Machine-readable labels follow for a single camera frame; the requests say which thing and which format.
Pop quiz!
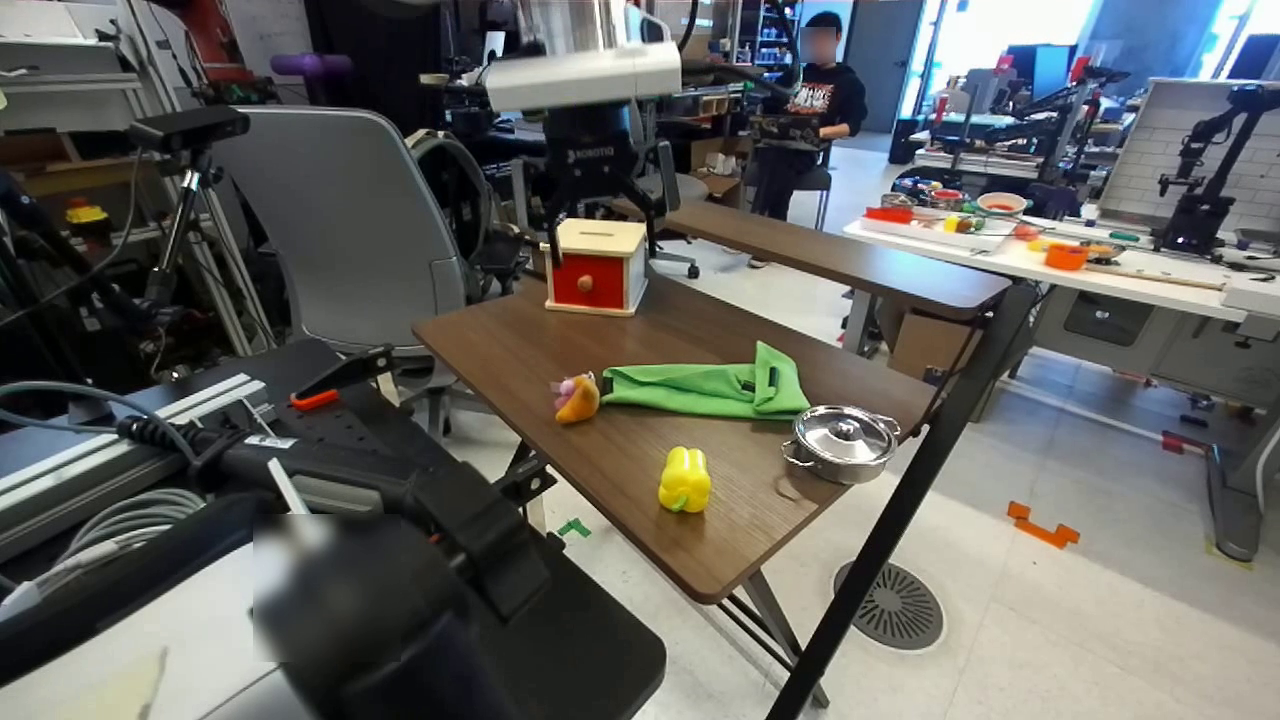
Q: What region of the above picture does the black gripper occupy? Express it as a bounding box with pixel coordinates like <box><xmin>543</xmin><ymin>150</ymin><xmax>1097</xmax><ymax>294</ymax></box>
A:
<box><xmin>537</xmin><ymin>100</ymin><xmax>655</xmax><ymax>219</ymax></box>

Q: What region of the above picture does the red drawer with wooden knob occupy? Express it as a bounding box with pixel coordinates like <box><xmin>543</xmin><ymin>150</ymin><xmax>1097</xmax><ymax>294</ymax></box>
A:
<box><xmin>554</xmin><ymin>254</ymin><xmax>633</xmax><ymax>308</ymax></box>

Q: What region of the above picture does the red and white box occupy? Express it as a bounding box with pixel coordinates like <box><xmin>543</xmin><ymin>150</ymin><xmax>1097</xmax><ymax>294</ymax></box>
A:
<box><xmin>540</xmin><ymin>217</ymin><xmax>652</xmax><ymax>319</ymax></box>

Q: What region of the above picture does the person in black shirt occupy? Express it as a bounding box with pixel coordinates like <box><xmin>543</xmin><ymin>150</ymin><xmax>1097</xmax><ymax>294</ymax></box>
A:
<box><xmin>750</xmin><ymin>7</ymin><xmax>871</xmax><ymax>223</ymax></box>

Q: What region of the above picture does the orange pink plush toy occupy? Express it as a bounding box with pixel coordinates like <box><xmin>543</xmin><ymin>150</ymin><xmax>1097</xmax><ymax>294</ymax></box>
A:
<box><xmin>554</xmin><ymin>368</ymin><xmax>609</xmax><ymax>433</ymax></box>

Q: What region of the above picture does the green cloth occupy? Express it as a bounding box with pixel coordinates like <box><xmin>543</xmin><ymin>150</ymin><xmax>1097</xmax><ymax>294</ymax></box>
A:
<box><xmin>596</xmin><ymin>339</ymin><xmax>811</xmax><ymax>429</ymax></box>

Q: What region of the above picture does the grey office chair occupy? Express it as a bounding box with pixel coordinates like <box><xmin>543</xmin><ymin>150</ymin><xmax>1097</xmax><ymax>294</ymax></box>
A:
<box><xmin>204</xmin><ymin>103</ymin><xmax>472</xmax><ymax>362</ymax></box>

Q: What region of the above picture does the long dark wooden table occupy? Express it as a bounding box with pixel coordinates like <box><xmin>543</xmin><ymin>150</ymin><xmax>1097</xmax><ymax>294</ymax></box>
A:
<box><xmin>661</xmin><ymin>198</ymin><xmax>1053</xmax><ymax>720</ymax></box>

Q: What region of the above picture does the purple cylinder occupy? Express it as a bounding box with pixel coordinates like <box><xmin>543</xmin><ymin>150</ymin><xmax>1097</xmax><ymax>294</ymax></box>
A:
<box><xmin>268</xmin><ymin>49</ymin><xmax>359</xmax><ymax>86</ymax></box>

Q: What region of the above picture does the brown wooden folding table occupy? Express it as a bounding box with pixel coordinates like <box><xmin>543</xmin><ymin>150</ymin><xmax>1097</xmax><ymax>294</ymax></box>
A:
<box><xmin>411</xmin><ymin>271</ymin><xmax>942</xmax><ymax>713</ymax></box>

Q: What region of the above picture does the yellow plush toy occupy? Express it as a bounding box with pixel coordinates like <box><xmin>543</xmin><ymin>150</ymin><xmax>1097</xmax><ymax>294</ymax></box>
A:
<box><xmin>655</xmin><ymin>444</ymin><xmax>718</xmax><ymax>522</ymax></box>

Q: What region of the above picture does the small orange clip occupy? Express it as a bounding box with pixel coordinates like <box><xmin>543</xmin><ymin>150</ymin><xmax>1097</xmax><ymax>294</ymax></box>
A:
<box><xmin>290</xmin><ymin>386</ymin><xmax>346</xmax><ymax>421</ymax></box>

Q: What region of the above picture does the small metal pot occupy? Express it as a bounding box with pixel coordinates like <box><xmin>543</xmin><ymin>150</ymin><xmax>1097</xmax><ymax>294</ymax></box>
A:
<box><xmin>781</xmin><ymin>405</ymin><xmax>905</xmax><ymax>489</ymax></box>

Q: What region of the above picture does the orange box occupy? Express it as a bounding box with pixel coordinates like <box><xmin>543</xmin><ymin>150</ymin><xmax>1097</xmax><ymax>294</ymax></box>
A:
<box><xmin>1042</xmin><ymin>239</ymin><xmax>1092</xmax><ymax>277</ymax></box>

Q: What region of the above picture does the round metal floor drain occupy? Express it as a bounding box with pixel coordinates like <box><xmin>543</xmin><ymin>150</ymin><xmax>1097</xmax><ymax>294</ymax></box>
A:
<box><xmin>833</xmin><ymin>556</ymin><xmax>947</xmax><ymax>657</ymax></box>

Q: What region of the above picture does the white perforated board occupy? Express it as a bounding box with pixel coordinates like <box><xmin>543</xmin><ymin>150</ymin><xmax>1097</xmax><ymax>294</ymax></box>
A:
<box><xmin>1097</xmin><ymin>75</ymin><xmax>1280</xmax><ymax>247</ymax></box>

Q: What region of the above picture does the white work table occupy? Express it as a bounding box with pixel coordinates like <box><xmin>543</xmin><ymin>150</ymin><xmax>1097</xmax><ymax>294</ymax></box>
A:
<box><xmin>846</xmin><ymin>198</ymin><xmax>1280</xmax><ymax>568</ymax></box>

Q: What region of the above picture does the black camera on tripod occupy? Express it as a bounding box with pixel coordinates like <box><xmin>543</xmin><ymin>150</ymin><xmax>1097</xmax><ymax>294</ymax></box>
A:
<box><xmin>127</xmin><ymin>103</ymin><xmax>290</xmax><ymax>358</ymax></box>

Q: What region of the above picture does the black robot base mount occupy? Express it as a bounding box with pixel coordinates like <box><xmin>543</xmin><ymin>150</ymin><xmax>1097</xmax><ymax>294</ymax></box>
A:
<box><xmin>198</xmin><ymin>338</ymin><xmax>671</xmax><ymax>720</ymax></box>

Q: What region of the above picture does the black cable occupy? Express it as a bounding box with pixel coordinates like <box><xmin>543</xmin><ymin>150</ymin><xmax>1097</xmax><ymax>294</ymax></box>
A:
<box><xmin>0</xmin><ymin>377</ymin><xmax>207</xmax><ymax>459</ymax></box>

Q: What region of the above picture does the aluminium rail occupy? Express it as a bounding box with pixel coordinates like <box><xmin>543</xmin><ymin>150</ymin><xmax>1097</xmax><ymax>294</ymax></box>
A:
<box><xmin>0</xmin><ymin>373</ymin><xmax>272</xmax><ymax>568</ymax></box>

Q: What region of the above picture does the orange plastic bracket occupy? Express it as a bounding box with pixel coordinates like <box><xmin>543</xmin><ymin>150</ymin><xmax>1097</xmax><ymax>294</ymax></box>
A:
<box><xmin>1004</xmin><ymin>496</ymin><xmax>1083</xmax><ymax>553</ymax></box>

